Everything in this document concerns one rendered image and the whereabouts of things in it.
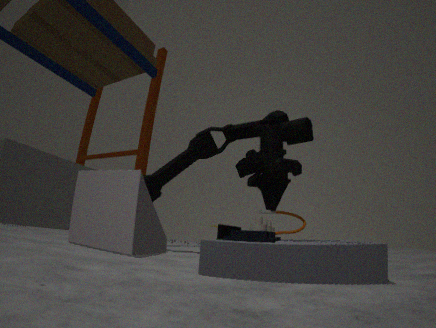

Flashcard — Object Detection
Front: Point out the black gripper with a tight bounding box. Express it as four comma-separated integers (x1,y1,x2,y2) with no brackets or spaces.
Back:
248,143,302,212

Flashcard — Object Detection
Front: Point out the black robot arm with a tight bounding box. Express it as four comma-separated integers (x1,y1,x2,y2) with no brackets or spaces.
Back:
143,110,314,203

